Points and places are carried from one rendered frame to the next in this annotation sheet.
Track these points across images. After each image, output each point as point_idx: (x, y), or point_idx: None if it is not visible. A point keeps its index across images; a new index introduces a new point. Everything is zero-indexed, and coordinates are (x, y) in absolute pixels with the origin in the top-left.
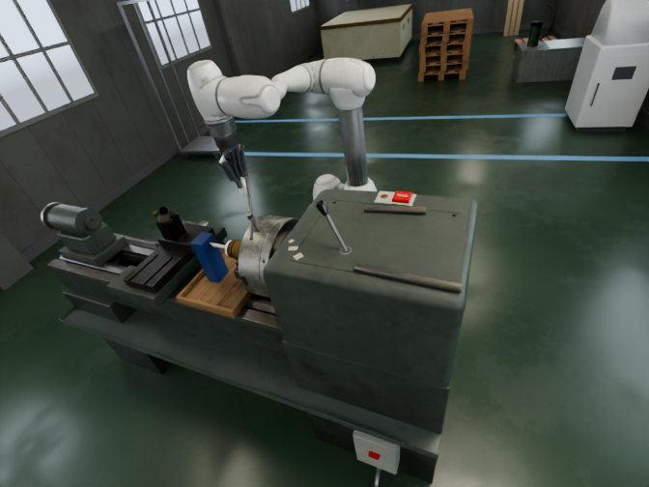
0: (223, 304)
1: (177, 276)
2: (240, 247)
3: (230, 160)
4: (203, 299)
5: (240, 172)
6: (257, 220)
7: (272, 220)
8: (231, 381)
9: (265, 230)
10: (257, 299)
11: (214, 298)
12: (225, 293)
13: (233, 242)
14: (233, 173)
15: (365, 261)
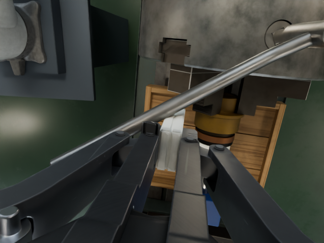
0: (262, 128)
1: (220, 221)
2: (320, 76)
3: (214, 240)
4: (252, 165)
5: (155, 150)
6: (233, 58)
7: (230, 2)
8: (286, 101)
9: (285, 6)
10: (234, 84)
11: (249, 148)
12: (237, 136)
13: (215, 139)
14: (236, 174)
15: None
